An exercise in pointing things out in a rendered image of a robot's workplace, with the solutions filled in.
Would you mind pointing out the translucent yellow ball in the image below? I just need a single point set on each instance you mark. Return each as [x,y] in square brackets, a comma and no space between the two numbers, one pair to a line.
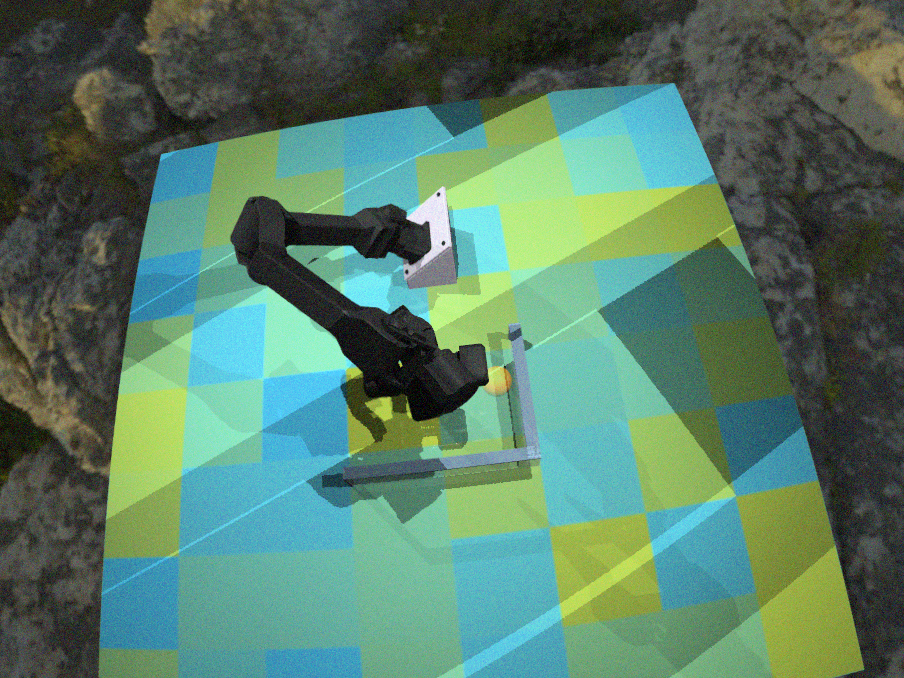
[500,381]

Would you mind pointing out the clear l-shaped low wall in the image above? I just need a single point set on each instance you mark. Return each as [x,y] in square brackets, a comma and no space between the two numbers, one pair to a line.
[459,471]

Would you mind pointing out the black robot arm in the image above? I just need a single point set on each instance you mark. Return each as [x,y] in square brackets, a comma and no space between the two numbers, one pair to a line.
[435,381]

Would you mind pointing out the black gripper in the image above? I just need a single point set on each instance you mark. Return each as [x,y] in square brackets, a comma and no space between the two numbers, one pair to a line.
[473,357]

